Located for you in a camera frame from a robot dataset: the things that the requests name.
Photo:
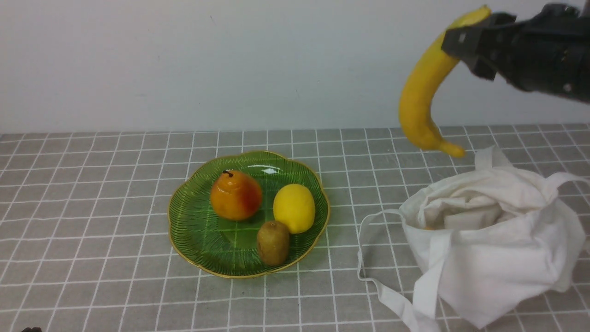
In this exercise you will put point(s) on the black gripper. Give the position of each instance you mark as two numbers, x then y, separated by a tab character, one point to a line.
548	53

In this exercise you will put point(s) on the yellow banana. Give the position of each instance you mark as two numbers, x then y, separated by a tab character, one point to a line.
416	99

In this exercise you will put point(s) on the white cloth tote bag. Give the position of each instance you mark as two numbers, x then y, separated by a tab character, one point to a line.
485	241

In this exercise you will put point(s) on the brown kiwi fruit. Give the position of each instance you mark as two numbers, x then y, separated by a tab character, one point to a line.
273	243

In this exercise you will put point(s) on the yellow lemon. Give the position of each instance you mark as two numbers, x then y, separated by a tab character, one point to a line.
294	206

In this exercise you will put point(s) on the orange red pear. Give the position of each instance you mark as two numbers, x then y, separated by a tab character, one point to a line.
236	196

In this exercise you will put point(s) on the grey checked tablecloth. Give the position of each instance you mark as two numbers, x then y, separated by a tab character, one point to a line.
84	225

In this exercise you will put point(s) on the dark object at bottom edge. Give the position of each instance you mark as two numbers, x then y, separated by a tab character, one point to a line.
32	329

